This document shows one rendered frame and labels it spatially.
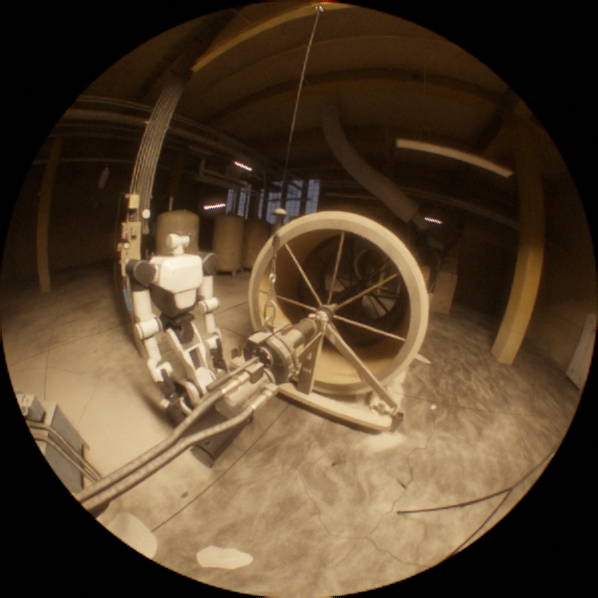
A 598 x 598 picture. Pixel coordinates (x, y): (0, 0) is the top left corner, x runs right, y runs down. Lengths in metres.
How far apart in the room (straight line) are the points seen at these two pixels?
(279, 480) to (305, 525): 0.40
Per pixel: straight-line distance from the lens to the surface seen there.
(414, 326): 1.53
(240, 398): 0.81
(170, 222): 5.34
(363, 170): 5.90
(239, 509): 1.50
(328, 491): 1.57
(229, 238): 6.72
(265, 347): 0.86
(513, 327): 4.97
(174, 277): 0.94
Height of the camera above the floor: 1.47
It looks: 17 degrees down
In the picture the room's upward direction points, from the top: 7 degrees clockwise
